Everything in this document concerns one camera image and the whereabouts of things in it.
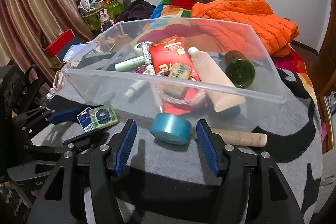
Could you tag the clear plastic bin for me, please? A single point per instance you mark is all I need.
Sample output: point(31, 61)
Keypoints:
point(92, 74)

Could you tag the blue white notebook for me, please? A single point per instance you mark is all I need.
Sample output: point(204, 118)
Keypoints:
point(73, 50)

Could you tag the green flower tin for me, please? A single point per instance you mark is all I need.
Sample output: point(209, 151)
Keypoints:
point(103, 116)

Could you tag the beige tube with white cap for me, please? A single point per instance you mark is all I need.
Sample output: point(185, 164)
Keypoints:
point(209, 72)

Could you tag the dark purple clothing pile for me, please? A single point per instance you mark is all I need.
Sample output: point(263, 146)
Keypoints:
point(137, 10)

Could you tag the blue staples box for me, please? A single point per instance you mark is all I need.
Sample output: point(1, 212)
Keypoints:
point(84, 120)

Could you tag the orange puffer jacket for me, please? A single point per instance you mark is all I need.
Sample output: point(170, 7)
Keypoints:
point(275, 33)

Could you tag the striped brown curtain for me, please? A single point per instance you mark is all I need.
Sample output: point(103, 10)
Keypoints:
point(28, 27)

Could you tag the white cream tube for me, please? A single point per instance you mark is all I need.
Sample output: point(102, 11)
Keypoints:
point(135, 87)

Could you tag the colourful patchwork blanket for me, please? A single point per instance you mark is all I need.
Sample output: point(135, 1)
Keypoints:
point(292, 62)

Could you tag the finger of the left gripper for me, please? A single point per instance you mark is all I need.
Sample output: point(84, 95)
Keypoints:
point(42, 117)
point(76, 144)

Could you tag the pale green tube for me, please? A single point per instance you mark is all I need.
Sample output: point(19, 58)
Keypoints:
point(129, 64)

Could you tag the red box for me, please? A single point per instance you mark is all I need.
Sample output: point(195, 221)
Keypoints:
point(57, 45)

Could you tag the pink bunny doll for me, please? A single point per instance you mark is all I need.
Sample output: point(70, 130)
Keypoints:
point(105, 21)

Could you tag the green pump bottle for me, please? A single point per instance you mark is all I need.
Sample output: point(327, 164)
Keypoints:
point(239, 69)

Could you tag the red snack packet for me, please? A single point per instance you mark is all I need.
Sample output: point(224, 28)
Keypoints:
point(164, 54)

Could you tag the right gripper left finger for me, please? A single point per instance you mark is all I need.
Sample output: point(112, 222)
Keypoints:
point(120, 148)

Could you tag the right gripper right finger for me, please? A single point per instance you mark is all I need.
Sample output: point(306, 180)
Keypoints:
point(214, 149)

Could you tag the white tape roll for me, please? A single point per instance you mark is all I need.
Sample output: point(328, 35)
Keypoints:
point(138, 48)

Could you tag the beige cylinder with red band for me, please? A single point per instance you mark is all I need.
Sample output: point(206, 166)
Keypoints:
point(248, 139)

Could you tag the wooden block stamp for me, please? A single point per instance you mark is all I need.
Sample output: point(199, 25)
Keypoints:
point(178, 71)

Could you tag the blue tape roll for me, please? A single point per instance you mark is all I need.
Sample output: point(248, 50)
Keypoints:
point(171, 129)

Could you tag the grey and black blanket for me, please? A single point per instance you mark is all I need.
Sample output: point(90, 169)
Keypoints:
point(135, 177)

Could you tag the pink slipper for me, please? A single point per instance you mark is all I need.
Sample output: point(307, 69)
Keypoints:
point(323, 132)

